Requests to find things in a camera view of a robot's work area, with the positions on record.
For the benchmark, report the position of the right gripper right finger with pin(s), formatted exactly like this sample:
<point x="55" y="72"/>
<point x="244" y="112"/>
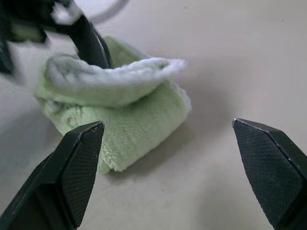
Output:
<point x="275" y="172"/>

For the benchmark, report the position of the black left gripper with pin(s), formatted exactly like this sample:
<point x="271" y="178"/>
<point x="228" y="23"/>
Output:
<point x="28" y="14"/>

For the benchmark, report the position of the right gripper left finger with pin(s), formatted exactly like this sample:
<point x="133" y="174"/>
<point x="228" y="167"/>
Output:
<point x="55" y="182"/>

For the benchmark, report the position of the light green towel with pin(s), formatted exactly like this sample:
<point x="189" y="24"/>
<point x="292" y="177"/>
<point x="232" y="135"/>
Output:
<point x="124" y="115"/>

